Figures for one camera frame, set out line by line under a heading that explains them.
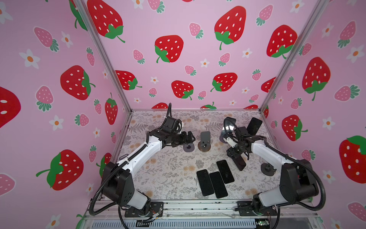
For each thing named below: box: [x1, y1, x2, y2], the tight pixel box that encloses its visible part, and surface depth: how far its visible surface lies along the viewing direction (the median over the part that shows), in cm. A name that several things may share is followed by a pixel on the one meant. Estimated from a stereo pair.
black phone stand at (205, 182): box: [196, 168, 215, 197], surface depth 85 cm
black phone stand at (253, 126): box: [246, 117, 263, 136], surface depth 95 cm
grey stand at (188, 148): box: [183, 143, 195, 153], surface depth 100 cm
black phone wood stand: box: [209, 171, 228, 199], surface depth 83 cm
